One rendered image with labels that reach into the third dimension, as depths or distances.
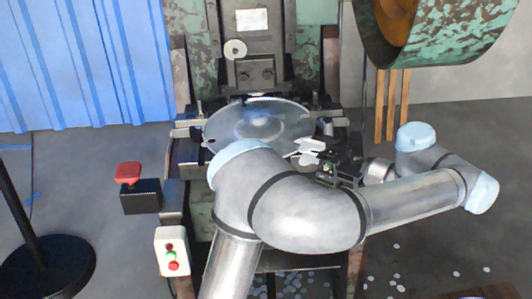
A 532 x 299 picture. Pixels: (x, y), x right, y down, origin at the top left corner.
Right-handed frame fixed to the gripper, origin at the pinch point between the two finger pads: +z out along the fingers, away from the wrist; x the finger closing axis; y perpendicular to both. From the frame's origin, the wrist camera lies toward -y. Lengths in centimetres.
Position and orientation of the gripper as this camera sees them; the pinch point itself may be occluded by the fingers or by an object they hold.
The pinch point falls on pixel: (300, 142)
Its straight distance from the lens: 131.3
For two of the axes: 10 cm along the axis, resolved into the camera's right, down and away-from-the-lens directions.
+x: 0.8, 8.0, 5.9
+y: -5.8, 5.2, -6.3
